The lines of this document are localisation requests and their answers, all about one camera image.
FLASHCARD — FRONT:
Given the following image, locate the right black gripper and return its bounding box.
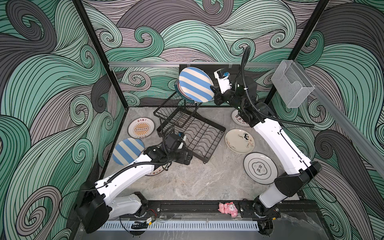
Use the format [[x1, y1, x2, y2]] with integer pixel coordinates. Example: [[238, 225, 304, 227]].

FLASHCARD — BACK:
[[214, 81, 250, 113]]

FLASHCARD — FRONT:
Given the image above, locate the blue striped plate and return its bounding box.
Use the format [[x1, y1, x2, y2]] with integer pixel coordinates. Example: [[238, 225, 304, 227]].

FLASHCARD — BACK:
[[112, 138, 145, 166], [179, 67, 214, 103]]

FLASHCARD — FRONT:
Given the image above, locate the black wire dish rack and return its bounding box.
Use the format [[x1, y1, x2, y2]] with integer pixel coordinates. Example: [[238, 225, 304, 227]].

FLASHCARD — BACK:
[[154, 92, 226, 164]]

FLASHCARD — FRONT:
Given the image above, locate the green rimmed white plate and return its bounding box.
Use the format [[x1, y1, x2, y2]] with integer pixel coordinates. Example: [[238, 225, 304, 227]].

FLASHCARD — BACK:
[[174, 81, 195, 104]]

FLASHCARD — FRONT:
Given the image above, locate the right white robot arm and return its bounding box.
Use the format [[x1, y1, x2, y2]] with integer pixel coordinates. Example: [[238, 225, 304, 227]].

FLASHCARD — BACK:
[[211, 46, 322, 219]]

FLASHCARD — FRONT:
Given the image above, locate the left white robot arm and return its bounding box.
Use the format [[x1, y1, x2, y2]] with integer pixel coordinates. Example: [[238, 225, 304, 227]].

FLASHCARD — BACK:
[[74, 132, 192, 234]]

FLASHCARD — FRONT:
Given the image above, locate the red patterned white plate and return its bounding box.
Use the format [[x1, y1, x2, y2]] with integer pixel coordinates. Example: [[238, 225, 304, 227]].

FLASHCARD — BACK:
[[231, 110, 250, 128]]

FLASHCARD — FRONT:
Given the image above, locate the orange sunburst plate near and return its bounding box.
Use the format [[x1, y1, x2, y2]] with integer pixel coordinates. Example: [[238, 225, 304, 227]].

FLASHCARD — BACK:
[[146, 167, 164, 177]]

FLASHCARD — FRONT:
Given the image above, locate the orange sunburst plate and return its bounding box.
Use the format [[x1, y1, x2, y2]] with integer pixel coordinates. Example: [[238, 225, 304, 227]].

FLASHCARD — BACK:
[[146, 167, 164, 177], [128, 117, 155, 139]]

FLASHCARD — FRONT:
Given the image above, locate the cream cartoon plate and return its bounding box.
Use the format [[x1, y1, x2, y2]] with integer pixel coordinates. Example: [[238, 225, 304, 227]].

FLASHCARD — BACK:
[[225, 129, 255, 154]]

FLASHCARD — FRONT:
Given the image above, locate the orange sunburst plate far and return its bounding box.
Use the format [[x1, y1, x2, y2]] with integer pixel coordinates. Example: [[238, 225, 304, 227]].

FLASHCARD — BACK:
[[128, 117, 155, 139]]

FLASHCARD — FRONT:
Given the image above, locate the pink plush toy centre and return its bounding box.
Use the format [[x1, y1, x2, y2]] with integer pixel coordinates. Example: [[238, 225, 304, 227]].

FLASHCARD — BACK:
[[218, 202, 238, 218]]

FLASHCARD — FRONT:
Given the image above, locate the black rimmed white plate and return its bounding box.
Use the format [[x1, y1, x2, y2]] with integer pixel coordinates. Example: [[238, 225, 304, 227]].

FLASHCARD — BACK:
[[244, 153, 278, 185]]

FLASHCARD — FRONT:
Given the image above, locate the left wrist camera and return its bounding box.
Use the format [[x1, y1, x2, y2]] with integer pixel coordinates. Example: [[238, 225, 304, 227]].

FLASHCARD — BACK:
[[177, 132, 187, 150]]

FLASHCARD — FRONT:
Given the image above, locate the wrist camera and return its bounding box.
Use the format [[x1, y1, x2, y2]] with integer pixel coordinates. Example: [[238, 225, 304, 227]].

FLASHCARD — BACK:
[[214, 68, 232, 94], [177, 132, 187, 150]]

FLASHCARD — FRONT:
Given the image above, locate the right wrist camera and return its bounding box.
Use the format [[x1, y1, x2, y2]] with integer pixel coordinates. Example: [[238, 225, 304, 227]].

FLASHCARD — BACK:
[[214, 68, 232, 94]]

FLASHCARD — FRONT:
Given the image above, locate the black perforated wall shelf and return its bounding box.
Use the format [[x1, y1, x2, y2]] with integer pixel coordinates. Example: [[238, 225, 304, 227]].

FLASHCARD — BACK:
[[179, 64, 241, 86]]

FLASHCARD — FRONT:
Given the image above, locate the aluminium rail back wall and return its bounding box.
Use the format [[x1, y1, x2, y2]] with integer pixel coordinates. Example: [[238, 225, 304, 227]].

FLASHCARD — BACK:
[[108, 61, 280, 69]]

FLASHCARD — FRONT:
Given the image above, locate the aluminium rail wall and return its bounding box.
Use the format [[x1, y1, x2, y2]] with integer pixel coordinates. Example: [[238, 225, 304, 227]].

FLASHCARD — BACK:
[[293, 61, 384, 181], [108, 61, 280, 69]]

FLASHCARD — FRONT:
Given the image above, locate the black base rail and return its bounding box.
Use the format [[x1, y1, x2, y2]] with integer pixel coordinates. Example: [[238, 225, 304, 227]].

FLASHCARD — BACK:
[[123, 200, 319, 219]]

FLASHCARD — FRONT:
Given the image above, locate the clear acrylic wall holder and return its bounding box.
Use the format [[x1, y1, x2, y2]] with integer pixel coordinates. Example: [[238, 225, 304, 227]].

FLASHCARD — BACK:
[[271, 60, 315, 109]]

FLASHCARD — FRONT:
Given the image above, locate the white slotted cable duct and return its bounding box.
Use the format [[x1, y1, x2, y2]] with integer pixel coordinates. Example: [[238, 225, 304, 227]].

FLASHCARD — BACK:
[[99, 220, 259, 232]]

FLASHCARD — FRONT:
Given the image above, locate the aluminium rail right wall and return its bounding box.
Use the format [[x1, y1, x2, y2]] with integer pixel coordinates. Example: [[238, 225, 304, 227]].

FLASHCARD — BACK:
[[293, 61, 384, 181]]

